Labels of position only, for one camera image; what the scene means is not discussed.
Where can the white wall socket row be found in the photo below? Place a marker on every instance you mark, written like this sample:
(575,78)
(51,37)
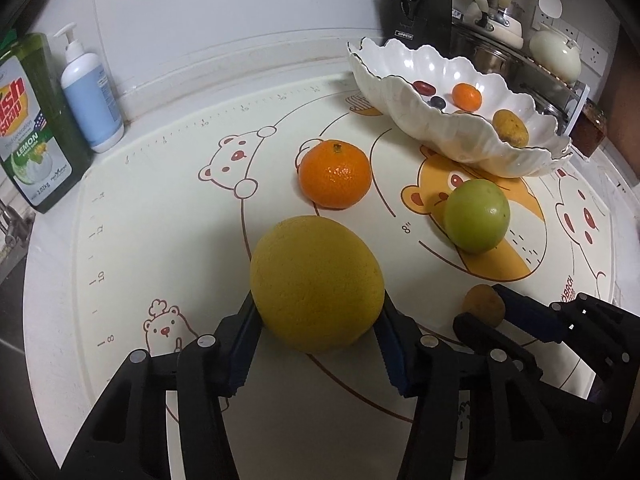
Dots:
(595,52)

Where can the green dish soap bottle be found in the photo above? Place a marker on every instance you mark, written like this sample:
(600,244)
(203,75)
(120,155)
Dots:
(40,125)

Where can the jar with brown contents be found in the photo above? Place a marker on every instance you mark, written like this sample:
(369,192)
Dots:
(591,127)

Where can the steel pot lid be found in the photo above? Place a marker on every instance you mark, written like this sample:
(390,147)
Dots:
(555,116)

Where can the green round fruit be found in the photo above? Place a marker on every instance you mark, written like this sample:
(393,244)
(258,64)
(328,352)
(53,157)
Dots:
(477,215)

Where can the small brownish yellow fruit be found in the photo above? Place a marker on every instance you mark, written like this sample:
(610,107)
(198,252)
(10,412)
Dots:
(511,129)

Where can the steel pot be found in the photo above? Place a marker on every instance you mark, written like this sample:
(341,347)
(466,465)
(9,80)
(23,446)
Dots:
(480,52)

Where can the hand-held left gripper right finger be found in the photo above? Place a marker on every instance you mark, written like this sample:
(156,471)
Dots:
(395,355)

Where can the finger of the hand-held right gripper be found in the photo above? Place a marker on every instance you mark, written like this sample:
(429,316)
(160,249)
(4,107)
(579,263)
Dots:
(475,330)
(530,310)

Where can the white scalloped bowl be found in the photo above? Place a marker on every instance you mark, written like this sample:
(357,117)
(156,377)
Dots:
(415,120)

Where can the steel shelf rack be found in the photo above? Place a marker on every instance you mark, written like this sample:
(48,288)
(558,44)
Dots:
(550,85)

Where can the white round teapot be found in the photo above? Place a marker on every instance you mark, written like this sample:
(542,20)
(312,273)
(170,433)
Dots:
(555,55)

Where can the large mandarin orange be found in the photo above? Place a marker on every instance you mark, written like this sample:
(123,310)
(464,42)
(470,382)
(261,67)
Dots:
(335,175)

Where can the dark blueberry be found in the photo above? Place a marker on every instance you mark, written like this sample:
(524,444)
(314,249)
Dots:
(437,102)

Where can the chrome faucet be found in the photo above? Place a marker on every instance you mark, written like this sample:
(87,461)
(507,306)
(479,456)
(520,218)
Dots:
(12,230)

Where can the white blue pump bottle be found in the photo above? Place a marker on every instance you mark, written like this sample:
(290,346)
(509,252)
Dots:
(92,105)

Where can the big yellow citrus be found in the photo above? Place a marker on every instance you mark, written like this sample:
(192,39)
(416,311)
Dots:
(317,282)

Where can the red jujube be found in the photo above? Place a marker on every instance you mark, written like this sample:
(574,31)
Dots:
(423,88)

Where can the small mandarin orange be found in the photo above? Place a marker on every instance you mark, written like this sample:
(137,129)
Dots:
(467,97)

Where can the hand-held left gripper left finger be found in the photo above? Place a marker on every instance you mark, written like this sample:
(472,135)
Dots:
(240,355)

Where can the black knife block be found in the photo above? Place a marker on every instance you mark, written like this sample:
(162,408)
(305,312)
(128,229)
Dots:
(430,10)

